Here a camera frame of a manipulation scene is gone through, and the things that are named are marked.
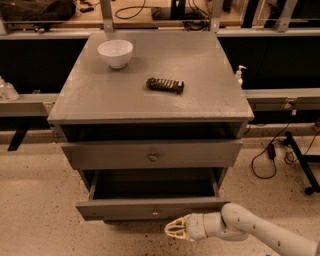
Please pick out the white pump dispenser bottle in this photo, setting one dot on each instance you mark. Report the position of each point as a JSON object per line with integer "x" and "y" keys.
{"x": 238, "y": 74}

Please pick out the white ceramic bowl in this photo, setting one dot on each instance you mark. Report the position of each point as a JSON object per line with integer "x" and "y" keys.
{"x": 116, "y": 53}

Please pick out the grey top drawer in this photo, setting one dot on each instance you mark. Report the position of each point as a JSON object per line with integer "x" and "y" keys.
{"x": 152, "y": 154}

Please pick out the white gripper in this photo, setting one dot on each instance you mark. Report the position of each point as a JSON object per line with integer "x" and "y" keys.
{"x": 194, "y": 227}

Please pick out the dark striped snack bar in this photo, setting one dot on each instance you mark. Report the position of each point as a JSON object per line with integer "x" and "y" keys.
{"x": 166, "y": 85}

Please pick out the black bag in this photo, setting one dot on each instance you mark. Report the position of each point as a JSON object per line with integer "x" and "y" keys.
{"x": 37, "y": 10}

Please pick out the black bracket leg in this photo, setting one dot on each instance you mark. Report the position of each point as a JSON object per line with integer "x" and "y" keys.
{"x": 17, "y": 139}

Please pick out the grey wooden drawer cabinet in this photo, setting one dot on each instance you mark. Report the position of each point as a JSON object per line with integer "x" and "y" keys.
{"x": 98, "y": 103}

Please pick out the grey drawer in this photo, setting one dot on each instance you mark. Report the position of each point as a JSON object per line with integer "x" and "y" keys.
{"x": 152, "y": 154}
{"x": 149, "y": 194}

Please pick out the black stand leg with wheel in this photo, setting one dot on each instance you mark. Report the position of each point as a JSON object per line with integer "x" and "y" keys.
{"x": 304, "y": 161}

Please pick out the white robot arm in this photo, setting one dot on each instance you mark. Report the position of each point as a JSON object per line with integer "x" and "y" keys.
{"x": 235, "y": 223}

